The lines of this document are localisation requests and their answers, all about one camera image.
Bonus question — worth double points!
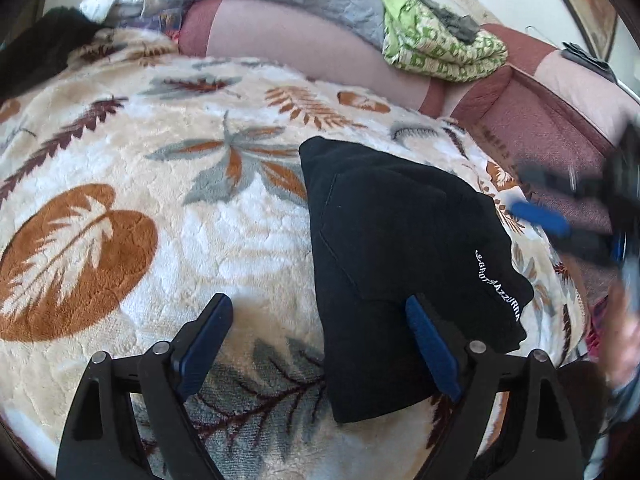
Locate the black clothes pile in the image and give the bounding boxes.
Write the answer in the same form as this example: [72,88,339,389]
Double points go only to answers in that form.
[1,6,102,103]

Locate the grey cloth on sofa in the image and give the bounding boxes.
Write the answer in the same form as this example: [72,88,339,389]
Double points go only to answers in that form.
[561,42,617,84]

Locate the leaf pattern fleece blanket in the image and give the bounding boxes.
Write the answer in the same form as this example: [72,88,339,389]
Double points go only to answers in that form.
[1,29,588,479]

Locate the green patterned folded quilt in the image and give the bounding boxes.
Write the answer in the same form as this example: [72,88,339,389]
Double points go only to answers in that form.
[382,0,509,82]

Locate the dark grey cloth on quilt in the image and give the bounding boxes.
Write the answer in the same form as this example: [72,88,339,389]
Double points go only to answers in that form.
[420,0,480,44]

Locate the black pants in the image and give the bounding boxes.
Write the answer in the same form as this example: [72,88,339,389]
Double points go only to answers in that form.
[299,136,534,424]

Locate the pink sofa backrest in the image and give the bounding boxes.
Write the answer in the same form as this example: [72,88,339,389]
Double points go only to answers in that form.
[177,0,640,311]

